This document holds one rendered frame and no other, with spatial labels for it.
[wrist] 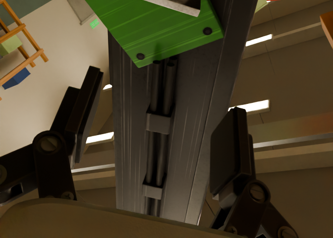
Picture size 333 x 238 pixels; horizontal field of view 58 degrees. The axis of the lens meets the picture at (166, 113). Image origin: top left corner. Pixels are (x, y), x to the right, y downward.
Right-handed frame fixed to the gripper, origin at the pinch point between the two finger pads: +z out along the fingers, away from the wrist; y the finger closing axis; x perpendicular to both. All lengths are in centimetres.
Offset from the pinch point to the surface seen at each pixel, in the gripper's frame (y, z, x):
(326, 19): 42, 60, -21
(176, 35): 1.8, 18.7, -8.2
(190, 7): 1.5, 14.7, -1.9
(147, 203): 6.8, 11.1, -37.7
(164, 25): 0.2, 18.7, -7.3
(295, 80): 322, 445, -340
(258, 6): 112, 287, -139
